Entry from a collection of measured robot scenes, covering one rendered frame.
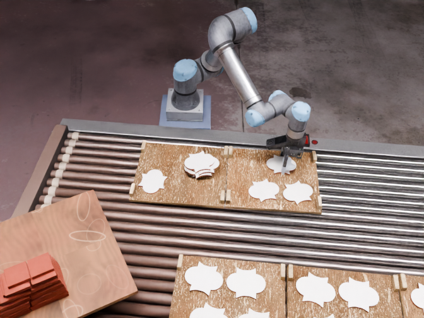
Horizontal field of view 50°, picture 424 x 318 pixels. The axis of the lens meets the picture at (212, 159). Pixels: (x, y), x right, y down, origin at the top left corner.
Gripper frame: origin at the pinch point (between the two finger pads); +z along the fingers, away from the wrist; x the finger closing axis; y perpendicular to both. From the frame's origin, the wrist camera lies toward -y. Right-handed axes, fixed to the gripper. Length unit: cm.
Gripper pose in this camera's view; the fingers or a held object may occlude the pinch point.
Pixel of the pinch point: (281, 164)
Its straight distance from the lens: 213.6
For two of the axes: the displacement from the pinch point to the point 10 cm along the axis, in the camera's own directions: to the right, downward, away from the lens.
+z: -0.7, 6.8, 7.3
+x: 0.7, -7.3, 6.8
